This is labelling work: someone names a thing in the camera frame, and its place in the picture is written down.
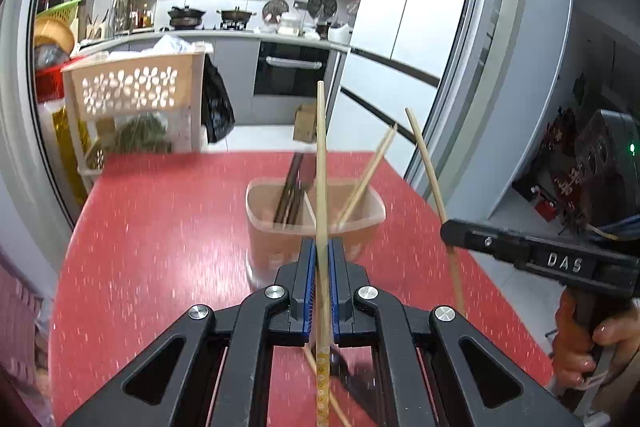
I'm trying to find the clear plastic container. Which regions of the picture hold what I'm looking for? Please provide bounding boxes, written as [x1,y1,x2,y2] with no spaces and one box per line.
[244,177,387,295]

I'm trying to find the green leafy vegetables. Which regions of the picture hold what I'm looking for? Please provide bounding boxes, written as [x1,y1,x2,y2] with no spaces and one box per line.
[115,112,173,152]

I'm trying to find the black built-in oven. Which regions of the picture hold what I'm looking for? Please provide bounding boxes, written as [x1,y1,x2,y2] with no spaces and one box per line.
[253,41,331,98]

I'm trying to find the red wall decoration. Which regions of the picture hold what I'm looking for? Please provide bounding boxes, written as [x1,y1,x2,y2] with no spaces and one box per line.
[542,107,591,228]

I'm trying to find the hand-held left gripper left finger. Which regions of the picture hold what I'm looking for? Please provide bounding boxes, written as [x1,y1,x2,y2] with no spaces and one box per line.
[62,237,318,427]

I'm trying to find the clear plastic bag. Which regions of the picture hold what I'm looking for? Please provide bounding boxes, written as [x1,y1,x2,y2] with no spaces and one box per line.
[150,34,198,55]

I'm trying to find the yellow oil bottle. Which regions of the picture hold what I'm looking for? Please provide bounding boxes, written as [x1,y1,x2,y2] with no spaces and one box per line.
[52,107,88,202]

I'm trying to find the black plastic bag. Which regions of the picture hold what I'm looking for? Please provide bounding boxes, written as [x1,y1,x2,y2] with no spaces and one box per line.
[202,56,236,144]

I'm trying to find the yellow bowl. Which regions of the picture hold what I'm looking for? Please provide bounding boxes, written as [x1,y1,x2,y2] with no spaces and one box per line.
[34,19,76,52]

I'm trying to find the round steamer rack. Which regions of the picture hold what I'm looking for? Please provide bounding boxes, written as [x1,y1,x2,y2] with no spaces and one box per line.
[262,0,290,24]
[307,0,338,18]

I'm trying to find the wooden chopstick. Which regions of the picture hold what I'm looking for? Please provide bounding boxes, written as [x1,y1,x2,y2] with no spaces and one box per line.
[334,123,399,228]
[405,108,467,319]
[301,347,352,427]

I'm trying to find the beige flower-cutout storage cart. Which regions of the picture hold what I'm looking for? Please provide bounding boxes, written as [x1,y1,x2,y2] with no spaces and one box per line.
[61,42,213,180]

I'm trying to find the black wok with lid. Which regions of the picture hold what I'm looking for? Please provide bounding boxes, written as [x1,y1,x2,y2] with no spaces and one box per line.
[217,7,257,28]

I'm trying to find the green plastic basket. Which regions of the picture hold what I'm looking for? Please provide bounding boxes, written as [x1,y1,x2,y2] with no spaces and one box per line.
[34,0,83,25]

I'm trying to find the red boxes on floor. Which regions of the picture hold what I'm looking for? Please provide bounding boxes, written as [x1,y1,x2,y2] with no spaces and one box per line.
[520,187,566,220]

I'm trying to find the white spice rack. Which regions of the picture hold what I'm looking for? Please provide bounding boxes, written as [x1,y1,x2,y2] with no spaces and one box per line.
[112,0,161,32]

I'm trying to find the white refrigerator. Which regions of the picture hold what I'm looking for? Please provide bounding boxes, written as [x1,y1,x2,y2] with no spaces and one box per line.
[332,0,481,168]

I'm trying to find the person's right hand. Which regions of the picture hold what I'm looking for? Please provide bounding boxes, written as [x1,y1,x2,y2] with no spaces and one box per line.
[552,292,640,388]

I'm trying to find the pink plastic chair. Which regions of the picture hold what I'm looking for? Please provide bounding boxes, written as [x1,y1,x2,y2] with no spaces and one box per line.
[0,252,53,413]

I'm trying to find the cardboard box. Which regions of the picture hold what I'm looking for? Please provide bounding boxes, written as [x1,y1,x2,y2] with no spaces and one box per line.
[294,103,319,142]

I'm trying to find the dark chopsticks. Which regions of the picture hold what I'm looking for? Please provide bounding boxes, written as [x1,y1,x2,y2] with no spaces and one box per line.
[274,153,301,225]

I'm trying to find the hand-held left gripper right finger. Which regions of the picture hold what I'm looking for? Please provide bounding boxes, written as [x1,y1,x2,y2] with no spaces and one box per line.
[327,237,586,427]

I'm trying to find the wooden chopstick engraved end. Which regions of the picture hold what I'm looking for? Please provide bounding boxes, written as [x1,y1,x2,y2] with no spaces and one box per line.
[316,81,332,427]

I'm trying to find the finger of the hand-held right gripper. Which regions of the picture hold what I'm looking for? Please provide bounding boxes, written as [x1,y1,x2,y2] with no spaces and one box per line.
[440,218,533,270]

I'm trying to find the red plastic basin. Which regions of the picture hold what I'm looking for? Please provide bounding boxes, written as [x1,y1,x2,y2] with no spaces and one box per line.
[35,67,68,102]

